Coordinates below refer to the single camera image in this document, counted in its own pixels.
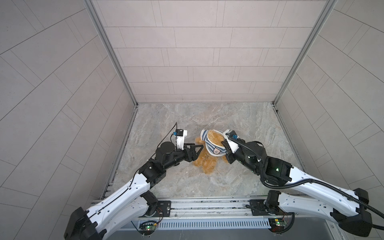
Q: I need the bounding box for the white ventilation grille strip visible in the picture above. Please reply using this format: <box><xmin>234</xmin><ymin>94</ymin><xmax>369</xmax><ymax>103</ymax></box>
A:
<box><xmin>157</xmin><ymin>218</ymin><xmax>272</xmax><ymax>231</ymax></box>

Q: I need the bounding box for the left aluminium corner post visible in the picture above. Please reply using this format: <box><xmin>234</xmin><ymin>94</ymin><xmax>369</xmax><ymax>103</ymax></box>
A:
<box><xmin>83</xmin><ymin>0</ymin><xmax>138</xmax><ymax>106</ymax></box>

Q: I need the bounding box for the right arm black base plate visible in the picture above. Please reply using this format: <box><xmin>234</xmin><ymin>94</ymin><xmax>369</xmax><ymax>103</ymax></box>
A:
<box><xmin>246</xmin><ymin>200</ymin><xmax>292</xmax><ymax>216</ymax></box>

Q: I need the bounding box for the right small circuit board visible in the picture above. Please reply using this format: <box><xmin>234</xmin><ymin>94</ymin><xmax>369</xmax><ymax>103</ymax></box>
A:
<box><xmin>269</xmin><ymin>218</ymin><xmax>287</xmax><ymax>233</ymax></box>

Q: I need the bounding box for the right aluminium corner post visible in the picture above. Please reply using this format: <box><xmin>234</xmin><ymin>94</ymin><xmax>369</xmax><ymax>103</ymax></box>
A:
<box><xmin>272</xmin><ymin>0</ymin><xmax>338</xmax><ymax>105</ymax></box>

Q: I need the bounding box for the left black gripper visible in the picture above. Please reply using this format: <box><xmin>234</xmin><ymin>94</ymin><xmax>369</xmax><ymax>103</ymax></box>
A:
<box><xmin>160</xmin><ymin>144</ymin><xmax>203</xmax><ymax>173</ymax></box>

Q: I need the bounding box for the black corrugated cable conduit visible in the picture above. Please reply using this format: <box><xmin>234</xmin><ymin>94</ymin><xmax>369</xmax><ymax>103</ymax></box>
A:
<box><xmin>226</xmin><ymin>133</ymin><xmax>384</xmax><ymax>232</ymax></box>

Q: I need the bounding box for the blue white striped knit sweater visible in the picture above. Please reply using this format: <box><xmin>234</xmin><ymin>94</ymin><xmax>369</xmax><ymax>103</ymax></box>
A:
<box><xmin>200</xmin><ymin>130</ymin><xmax>227</xmax><ymax>157</ymax></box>

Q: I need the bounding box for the aluminium mounting rail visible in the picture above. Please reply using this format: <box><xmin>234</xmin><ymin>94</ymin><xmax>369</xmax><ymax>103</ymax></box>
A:
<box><xmin>83</xmin><ymin>196</ymin><xmax>335</xmax><ymax>222</ymax></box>

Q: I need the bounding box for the small circuit board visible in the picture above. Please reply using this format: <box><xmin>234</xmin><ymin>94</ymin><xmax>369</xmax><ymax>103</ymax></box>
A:
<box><xmin>140</xmin><ymin>221</ymin><xmax>158</xmax><ymax>233</ymax></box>
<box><xmin>269</xmin><ymin>218</ymin><xmax>287</xmax><ymax>233</ymax></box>

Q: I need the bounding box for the brown teddy bear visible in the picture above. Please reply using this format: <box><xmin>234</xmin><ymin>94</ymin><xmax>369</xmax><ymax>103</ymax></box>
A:
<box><xmin>193</xmin><ymin>134</ymin><xmax>225</xmax><ymax>175</ymax></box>

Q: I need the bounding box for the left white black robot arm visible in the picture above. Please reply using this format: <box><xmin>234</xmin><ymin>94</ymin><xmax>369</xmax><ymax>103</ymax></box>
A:
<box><xmin>64</xmin><ymin>142</ymin><xmax>204</xmax><ymax>240</ymax></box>

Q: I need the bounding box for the left small circuit board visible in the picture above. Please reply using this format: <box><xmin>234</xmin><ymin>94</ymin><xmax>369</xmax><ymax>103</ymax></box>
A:
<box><xmin>140</xmin><ymin>221</ymin><xmax>158</xmax><ymax>233</ymax></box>

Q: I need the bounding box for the aluminium corner post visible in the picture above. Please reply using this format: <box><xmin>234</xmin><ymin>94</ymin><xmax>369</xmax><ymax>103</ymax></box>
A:
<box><xmin>272</xmin><ymin>0</ymin><xmax>338</xmax><ymax>105</ymax></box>
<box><xmin>83</xmin><ymin>0</ymin><xmax>138</xmax><ymax>106</ymax></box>

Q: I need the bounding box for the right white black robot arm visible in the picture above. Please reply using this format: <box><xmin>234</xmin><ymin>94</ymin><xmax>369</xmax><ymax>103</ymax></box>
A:
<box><xmin>222</xmin><ymin>139</ymin><xmax>374</xmax><ymax>237</ymax></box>

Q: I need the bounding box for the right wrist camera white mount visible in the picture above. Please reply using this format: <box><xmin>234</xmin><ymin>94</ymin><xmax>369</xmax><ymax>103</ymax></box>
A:
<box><xmin>223</xmin><ymin>130</ymin><xmax>239</xmax><ymax>154</ymax></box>

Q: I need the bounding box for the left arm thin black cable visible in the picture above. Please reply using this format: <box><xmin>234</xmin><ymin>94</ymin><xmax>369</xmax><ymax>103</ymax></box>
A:
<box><xmin>89</xmin><ymin>122</ymin><xmax>178</xmax><ymax>211</ymax></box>

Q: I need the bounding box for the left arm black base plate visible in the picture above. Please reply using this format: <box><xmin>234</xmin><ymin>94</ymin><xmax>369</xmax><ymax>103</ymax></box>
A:
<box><xmin>141</xmin><ymin>201</ymin><xmax>172</xmax><ymax>218</ymax></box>

